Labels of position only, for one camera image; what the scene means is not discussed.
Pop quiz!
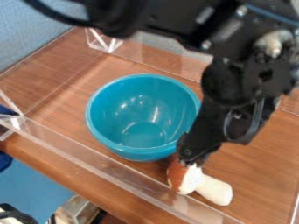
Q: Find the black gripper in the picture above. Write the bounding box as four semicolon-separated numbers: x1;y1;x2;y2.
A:
176;97;280;166

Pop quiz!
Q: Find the brown and white toy mushroom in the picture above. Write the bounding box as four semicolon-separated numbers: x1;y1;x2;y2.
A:
166;154;234;207

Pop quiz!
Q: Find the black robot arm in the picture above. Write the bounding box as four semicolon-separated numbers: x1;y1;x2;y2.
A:
24;0;299;165

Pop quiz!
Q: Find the blue ceramic bowl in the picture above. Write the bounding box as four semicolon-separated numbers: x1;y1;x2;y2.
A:
85;73;202;162

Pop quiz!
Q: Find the clear acrylic front barrier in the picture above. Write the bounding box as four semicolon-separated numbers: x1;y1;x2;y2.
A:
4;117;243;224

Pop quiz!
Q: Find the clear acrylic barrier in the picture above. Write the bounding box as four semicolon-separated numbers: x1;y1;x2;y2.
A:
4;117;243;224
83;25;299;116

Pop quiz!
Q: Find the clear acrylic back barrier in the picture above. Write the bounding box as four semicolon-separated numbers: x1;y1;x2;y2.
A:
83;25;299;116

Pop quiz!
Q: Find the clear box under table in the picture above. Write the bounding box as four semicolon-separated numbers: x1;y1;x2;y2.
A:
45;195;100;224

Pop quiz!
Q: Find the blue cloth object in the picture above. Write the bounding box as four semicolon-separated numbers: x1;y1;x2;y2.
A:
0;104;19;172

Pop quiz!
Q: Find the black object bottom left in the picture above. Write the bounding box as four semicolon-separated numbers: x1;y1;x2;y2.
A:
0;203;37;224

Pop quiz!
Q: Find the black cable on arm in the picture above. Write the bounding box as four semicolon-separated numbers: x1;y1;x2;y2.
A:
222;97;267;144

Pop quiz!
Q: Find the clear acrylic corner bracket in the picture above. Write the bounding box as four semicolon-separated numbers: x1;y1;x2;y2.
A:
85;28;124;54

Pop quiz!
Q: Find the clear acrylic left bracket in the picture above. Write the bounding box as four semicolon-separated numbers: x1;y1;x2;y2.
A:
0;90;24;142

